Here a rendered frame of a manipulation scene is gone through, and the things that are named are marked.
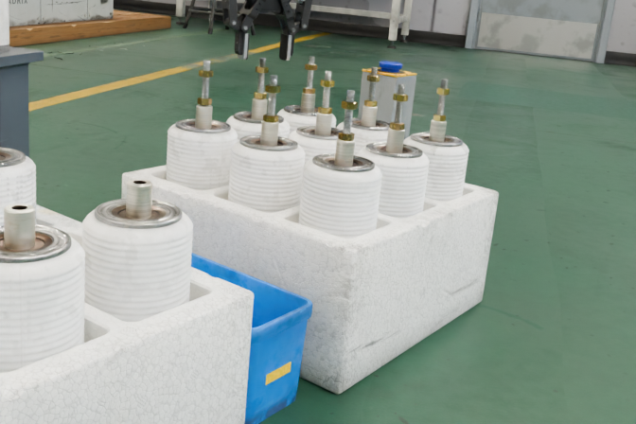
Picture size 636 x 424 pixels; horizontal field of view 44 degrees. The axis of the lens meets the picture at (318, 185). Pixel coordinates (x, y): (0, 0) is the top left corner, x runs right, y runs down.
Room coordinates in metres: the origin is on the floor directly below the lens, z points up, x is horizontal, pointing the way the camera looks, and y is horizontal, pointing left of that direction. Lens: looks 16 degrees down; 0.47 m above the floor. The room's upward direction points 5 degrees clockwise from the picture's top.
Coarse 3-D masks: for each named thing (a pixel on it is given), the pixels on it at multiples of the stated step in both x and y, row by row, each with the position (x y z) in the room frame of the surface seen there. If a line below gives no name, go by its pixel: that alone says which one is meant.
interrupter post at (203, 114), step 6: (198, 108) 1.04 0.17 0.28; (204, 108) 1.04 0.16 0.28; (210, 108) 1.04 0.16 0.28; (198, 114) 1.04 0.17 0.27; (204, 114) 1.04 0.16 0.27; (210, 114) 1.04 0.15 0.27; (198, 120) 1.04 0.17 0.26; (204, 120) 1.04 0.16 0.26; (210, 120) 1.04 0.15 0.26; (198, 126) 1.04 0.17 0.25; (204, 126) 1.04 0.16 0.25; (210, 126) 1.04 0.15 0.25
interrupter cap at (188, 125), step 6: (180, 120) 1.06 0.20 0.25; (186, 120) 1.07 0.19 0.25; (192, 120) 1.07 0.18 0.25; (216, 120) 1.08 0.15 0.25; (180, 126) 1.02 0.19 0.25; (186, 126) 1.03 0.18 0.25; (192, 126) 1.05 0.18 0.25; (216, 126) 1.06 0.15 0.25; (222, 126) 1.05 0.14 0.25; (228, 126) 1.05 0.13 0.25; (204, 132) 1.01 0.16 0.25; (210, 132) 1.01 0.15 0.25; (216, 132) 1.02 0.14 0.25
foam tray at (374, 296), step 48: (192, 192) 0.97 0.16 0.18; (480, 192) 1.10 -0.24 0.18; (192, 240) 0.95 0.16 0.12; (240, 240) 0.90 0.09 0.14; (288, 240) 0.86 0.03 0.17; (336, 240) 0.83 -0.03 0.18; (384, 240) 0.86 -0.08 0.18; (432, 240) 0.96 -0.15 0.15; (480, 240) 1.09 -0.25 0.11; (288, 288) 0.85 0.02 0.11; (336, 288) 0.82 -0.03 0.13; (384, 288) 0.87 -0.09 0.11; (432, 288) 0.97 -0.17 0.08; (480, 288) 1.11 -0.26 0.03; (336, 336) 0.81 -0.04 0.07; (384, 336) 0.88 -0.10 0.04; (336, 384) 0.81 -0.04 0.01
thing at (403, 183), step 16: (384, 160) 0.97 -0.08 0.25; (400, 160) 0.97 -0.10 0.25; (416, 160) 0.98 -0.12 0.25; (384, 176) 0.96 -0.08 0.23; (400, 176) 0.96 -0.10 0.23; (416, 176) 0.97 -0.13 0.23; (384, 192) 0.96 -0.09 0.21; (400, 192) 0.96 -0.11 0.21; (416, 192) 0.97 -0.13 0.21; (384, 208) 0.96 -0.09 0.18; (400, 208) 0.96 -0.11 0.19; (416, 208) 0.98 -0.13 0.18
